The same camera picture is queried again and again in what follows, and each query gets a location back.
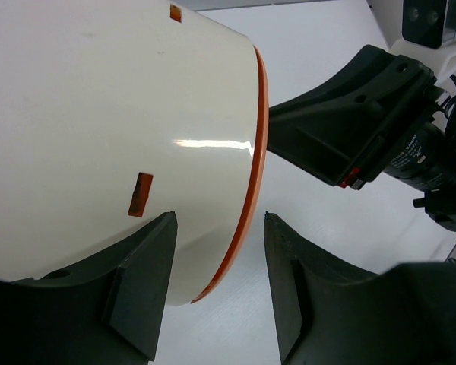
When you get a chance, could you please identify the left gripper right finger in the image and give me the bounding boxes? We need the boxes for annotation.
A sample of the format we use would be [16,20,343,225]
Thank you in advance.
[264,213,456,364]

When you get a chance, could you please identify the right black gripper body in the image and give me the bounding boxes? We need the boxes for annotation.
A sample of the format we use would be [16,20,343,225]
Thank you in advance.
[385,94,456,232]

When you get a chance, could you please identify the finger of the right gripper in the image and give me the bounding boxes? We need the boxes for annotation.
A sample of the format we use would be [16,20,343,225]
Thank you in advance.
[268,45,436,190]

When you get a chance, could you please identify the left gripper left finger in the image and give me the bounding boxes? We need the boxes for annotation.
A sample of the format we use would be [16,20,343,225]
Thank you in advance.
[0,212,178,364]

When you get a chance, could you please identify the cream drawer cabinet shell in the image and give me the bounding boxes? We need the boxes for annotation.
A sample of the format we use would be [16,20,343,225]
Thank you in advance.
[0,1,258,305]

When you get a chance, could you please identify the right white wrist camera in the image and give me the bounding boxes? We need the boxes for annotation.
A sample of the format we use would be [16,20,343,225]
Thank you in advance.
[389,0,456,84]

